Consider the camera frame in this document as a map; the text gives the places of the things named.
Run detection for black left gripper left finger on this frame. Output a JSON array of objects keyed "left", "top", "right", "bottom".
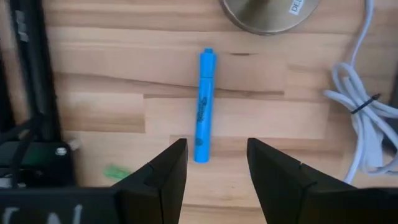
[{"left": 111, "top": 138, "right": 189, "bottom": 224}]

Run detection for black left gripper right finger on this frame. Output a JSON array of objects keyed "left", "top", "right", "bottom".
[{"left": 246, "top": 138, "right": 373, "bottom": 224}]

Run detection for green highlighter marker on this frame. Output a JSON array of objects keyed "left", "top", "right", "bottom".
[{"left": 103, "top": 164, "right": 132, "bottom": 181}]

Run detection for blue Sharpie highlighter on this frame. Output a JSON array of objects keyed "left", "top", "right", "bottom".
[{"left": 193, "top": 47, "right": 218, "bottom": 164}]

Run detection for white globe table lamp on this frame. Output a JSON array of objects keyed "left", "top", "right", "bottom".
[{"left": 219, "top": 0, "right": 321, "bottom": 35}]

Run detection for white lamp cable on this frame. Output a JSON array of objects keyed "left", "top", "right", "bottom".
[{"left": 322, "top": 0, "right": 398, "bottom": 184}]

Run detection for black cable tie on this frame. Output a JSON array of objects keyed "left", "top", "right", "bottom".
[{"left": 350, "top": 93, "right": 382, "bottom": 114}]

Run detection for black aluminium rig frame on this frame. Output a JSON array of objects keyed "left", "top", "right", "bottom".
[{"left": 0, "top": 0, "right": 63, "bottom": 144}]

